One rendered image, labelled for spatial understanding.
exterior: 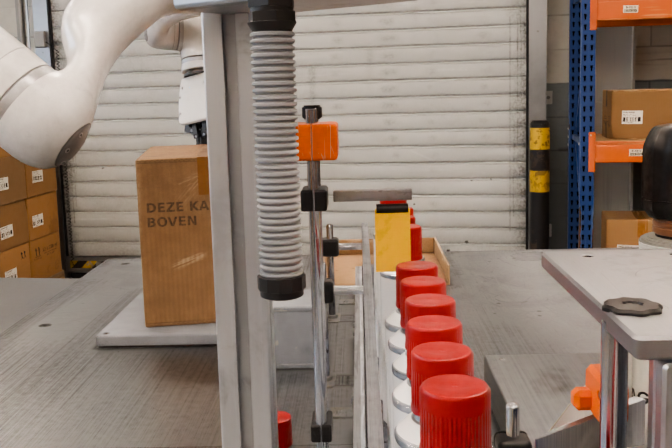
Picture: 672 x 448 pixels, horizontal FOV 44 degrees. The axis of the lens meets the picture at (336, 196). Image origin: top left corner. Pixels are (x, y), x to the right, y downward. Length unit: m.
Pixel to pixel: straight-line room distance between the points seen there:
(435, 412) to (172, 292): 0.99
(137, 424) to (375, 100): 4.13
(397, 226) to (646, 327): 0.44
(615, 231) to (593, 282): 4.15
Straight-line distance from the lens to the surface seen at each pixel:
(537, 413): 0.92
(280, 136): 0.57
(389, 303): 0.82
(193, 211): 1.33
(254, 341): 0.72
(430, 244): 1.93
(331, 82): 5.09
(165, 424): 1.04
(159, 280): 1.35
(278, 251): 0.58
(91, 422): 1.08
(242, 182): 0.69
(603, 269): 0.37
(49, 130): 1.08
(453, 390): 0.39
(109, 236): 5.64
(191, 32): 1.74
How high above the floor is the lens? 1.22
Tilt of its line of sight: 8 degrees down
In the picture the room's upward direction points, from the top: 2 degrees counter-clockwise
